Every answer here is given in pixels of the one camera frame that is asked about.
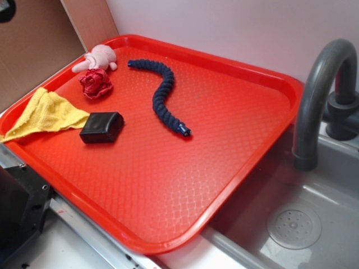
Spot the black rectangular box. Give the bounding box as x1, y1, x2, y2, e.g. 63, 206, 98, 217
80, 112, 125, 144

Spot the grey toy faucet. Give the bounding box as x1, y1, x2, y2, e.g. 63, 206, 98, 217
292, 39, 358, 171

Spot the brown cardboard panel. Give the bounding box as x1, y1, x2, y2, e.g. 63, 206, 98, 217
1, 1, 118, 111

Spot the aluminium rail frame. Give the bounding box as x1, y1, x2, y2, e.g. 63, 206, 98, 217
0, 142, 163, 269

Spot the round sink drain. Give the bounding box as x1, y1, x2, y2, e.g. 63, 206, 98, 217
266, 203, 322, 250

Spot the yellow knitted cloth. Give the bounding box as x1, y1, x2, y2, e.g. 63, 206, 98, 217
1, 87, 90, 143

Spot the pink plush bunny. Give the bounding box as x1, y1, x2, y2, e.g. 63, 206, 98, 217
72, 44, 117, 73

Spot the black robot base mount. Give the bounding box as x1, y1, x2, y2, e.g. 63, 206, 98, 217
1, 164, 53, 267

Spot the grey plastic sink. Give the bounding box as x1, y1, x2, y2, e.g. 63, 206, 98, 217
202, 127, 358, 268

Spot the red crumpled cloth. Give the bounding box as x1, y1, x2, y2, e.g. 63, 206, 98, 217
79, 68, 113, 99

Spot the red plastic tray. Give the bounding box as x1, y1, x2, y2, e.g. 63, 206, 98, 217
6, 35, 303, 254

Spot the navy blue twisted rope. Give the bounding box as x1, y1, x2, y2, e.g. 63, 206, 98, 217
127, 58, 193, 138

